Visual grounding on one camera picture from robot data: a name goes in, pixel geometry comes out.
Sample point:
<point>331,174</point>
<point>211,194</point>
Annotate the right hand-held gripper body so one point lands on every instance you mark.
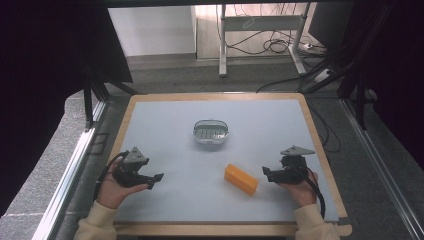
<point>294,168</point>

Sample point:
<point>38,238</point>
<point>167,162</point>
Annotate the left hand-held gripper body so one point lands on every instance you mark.
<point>131,166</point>

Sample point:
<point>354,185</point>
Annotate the person's right hand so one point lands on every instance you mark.
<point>305,193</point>

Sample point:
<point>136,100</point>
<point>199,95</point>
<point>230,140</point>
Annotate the person's left hand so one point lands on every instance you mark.
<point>111,193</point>

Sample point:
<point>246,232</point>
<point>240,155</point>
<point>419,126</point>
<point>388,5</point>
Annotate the orange soap bar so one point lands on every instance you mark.
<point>240,179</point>

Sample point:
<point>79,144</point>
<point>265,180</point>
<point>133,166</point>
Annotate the light blue table mat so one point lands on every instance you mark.
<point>200,193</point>

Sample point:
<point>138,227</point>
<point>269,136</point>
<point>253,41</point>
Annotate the black metal stand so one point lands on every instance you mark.
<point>89,106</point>
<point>360,96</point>

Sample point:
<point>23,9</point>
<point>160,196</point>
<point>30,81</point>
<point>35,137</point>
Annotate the white power strip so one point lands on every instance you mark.
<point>322,75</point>

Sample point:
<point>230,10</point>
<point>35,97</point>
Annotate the black curtain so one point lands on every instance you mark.
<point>40,83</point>
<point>393,66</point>

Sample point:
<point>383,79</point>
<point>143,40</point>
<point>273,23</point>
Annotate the white cabinet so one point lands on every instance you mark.
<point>153,30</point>

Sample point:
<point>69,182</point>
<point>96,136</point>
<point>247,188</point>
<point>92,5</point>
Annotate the aluminium rail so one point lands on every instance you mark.
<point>380,166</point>
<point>66,180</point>

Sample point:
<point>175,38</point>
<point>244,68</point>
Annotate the white desk frame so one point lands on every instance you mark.
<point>263,22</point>

